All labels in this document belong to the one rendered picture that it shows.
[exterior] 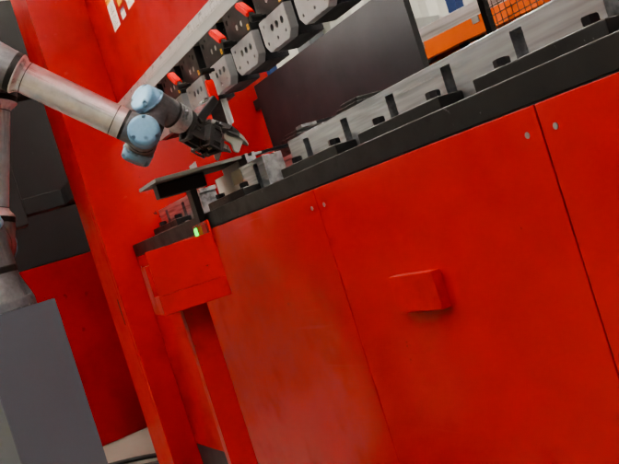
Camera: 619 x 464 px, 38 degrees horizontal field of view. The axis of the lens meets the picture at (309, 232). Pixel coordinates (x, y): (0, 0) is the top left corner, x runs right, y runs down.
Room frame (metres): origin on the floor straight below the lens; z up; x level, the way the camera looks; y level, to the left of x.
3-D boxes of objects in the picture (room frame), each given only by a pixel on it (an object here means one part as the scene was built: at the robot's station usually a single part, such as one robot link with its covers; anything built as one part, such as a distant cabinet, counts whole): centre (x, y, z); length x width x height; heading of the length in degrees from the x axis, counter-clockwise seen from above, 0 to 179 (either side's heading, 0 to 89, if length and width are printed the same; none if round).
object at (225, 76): (2.44, 0.07, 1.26); 0.15 x 0.09 x 0.17; 26
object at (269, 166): (2.55, 0.12, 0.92); 0.39 x 0.06 x 0.10; 26
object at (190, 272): (2.11, 0.32, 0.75); 0.20 x 0.16 x 0.18; 17
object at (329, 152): (2.03, -0.07, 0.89); 0.30 x 0.05 x 0.03; 26
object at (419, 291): (1.61, -0.16, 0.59); 0.15 x 0.02 x 0.07; 26
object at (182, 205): (3.10, 0.38, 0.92); 0.50 x 0.06 x 0.10; 26
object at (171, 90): (2.80, 0.24, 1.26); 0.15 x 0.09 x 0.17; 26
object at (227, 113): (2.60, 0.14, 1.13); 0.10 x 0.02 x 0.10; 26
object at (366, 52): (3.03, -0.22, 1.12); 1.13 x 0.02 x 0.44; 26
